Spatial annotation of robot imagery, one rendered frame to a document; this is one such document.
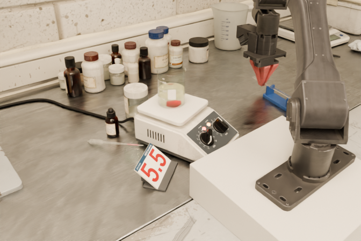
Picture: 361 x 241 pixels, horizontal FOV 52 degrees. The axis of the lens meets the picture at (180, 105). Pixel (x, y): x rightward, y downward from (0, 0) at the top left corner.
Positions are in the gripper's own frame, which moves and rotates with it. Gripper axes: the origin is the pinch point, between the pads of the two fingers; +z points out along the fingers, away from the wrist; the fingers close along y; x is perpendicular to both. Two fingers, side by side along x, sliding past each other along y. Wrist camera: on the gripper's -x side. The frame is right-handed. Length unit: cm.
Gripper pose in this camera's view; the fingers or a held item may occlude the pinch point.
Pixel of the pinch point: (261, 82)
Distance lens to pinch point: 107.6
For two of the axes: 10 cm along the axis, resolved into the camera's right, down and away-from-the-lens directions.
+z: 0.1, 8.8, 4.7
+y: -8.8, 2.3, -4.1
